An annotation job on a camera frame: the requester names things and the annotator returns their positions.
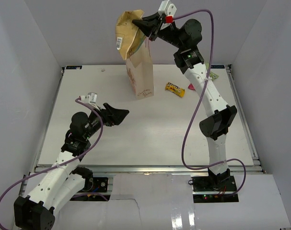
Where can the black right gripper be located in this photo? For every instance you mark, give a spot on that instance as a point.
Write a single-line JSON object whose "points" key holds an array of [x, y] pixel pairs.
{"points": [[152, 25]]}

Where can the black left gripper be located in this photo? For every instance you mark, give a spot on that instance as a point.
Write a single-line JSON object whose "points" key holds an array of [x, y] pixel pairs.
{"points": [[117, 115]]}

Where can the brown kettle chips bag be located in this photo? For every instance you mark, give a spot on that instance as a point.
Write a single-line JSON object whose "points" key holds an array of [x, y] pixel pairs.
{"points": [[128, 36]]}

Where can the white paper gift bag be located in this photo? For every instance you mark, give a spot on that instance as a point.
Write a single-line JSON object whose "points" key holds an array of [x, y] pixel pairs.
{"points": [[140, 72]]}

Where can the yellow m&m's candy packet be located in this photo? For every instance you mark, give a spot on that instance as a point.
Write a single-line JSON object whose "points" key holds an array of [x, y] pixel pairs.
{"points": [[175, 89]]}

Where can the pink snack packet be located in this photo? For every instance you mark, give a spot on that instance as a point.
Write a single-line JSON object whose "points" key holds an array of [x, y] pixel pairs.
{"points": [[191, 87]]}

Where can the green snack packet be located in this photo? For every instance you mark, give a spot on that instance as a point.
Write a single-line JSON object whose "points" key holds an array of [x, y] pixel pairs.
{"points": [[213, 76]]}

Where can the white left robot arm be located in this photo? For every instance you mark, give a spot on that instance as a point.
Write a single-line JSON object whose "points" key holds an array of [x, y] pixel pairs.
{"points": [[38, 210]]}

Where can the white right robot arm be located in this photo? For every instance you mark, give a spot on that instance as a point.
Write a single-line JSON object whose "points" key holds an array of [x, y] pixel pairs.
{"points": [[188, 59]]}

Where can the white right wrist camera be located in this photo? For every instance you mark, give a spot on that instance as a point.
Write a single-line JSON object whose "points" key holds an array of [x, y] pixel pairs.
{"points": [[167, 11]]}

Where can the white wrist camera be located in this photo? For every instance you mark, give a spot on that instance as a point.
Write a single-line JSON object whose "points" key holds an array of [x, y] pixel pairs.
{"points": [[167, 11], [90, 98]]}

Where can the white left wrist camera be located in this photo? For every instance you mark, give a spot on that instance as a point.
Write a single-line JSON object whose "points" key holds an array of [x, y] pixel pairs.
{"points": [[90, 98]]}

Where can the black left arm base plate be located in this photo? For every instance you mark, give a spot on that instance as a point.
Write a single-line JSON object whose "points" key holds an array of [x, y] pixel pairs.
{"points": [[96, 184]]}

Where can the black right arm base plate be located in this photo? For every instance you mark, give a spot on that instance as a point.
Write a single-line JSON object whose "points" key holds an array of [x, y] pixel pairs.
{"points": [[206, 184]]}

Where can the aluminium table edge rail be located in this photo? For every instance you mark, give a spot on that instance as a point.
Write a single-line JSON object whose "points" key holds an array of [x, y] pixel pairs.
{"points": [[257, 167]]}

